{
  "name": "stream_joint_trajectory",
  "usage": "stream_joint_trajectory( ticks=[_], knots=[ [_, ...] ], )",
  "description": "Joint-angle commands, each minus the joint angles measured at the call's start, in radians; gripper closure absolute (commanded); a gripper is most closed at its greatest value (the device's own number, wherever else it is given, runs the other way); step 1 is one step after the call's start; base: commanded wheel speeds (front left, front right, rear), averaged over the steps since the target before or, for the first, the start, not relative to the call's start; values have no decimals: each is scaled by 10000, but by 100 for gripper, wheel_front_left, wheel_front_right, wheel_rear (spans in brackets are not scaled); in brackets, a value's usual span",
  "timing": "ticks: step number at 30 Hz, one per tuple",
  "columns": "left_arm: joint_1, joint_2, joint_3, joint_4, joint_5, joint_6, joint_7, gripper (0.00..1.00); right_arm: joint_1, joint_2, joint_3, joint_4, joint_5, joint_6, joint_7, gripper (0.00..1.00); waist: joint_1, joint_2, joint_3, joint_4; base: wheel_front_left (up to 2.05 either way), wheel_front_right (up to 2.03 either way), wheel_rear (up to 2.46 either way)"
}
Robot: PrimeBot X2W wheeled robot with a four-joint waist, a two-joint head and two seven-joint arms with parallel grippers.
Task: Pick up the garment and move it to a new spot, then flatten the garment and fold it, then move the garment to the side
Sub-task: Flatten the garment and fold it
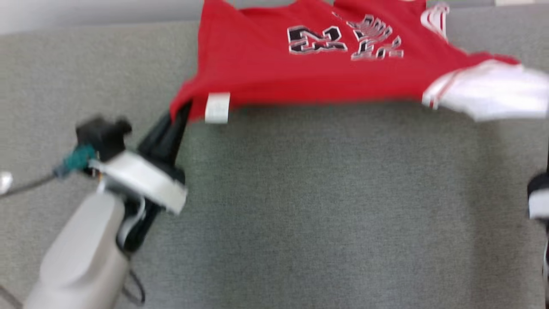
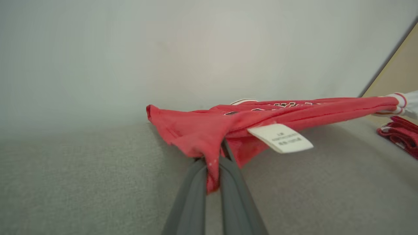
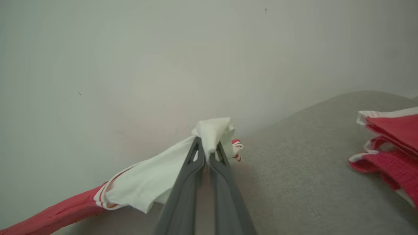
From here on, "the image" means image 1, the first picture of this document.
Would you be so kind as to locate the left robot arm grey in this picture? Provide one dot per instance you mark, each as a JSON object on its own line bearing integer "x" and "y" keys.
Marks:
{"x": 77, "y": 266}

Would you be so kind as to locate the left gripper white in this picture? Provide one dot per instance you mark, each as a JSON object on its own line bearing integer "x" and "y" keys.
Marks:
{"x": 141, "y": 178}

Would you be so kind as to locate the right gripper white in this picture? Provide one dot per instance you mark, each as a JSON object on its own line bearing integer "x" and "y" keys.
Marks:
{"x": 540, "y": 201}

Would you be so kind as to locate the red basketball jersey white sleeves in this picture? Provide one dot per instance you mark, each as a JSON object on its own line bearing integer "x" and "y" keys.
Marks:
{"x": 257, "y": 73}

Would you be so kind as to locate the grey fabric sofa cushion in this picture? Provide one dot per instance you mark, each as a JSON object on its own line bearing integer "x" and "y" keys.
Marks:
{"x": 326, "y": 206}

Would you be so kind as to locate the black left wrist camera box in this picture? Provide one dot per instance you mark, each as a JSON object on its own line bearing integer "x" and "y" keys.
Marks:
{"x": 103, "y": 135}

